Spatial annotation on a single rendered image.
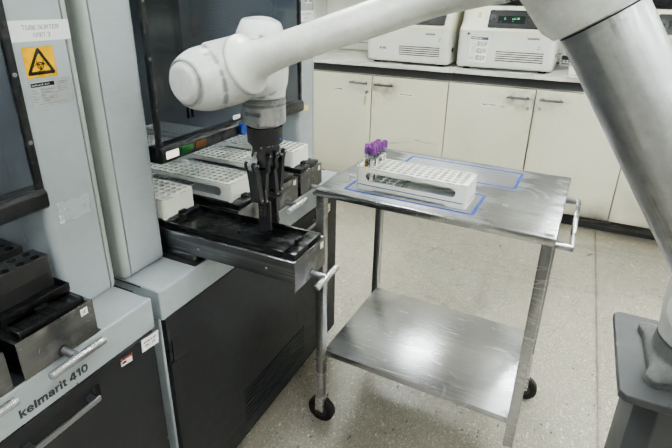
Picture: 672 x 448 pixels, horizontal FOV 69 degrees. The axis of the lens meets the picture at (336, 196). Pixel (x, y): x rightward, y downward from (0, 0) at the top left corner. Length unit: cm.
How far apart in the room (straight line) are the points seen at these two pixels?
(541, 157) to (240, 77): 257
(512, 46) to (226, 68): 246
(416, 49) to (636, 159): 264
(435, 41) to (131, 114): 240
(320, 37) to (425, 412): 136
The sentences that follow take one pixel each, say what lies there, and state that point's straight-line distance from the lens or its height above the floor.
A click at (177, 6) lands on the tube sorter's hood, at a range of 112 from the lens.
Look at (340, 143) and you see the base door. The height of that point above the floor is 32.
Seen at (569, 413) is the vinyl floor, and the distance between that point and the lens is 198.
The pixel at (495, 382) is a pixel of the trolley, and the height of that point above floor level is 28.
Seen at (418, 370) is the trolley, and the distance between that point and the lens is 155.
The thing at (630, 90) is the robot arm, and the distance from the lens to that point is 65.
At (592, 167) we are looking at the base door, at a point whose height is 40.
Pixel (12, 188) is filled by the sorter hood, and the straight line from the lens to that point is 92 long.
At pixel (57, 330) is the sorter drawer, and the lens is 94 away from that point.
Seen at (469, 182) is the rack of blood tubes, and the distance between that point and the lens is 124.
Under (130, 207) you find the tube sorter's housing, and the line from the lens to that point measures 109.
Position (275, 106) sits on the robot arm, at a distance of 100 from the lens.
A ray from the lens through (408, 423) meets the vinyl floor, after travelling 179.
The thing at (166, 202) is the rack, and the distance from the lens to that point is 118.
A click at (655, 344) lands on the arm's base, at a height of 74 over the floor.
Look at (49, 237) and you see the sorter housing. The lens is 100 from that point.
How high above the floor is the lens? 130
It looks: 22 degrees down
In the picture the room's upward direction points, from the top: 1 degrees clockwise
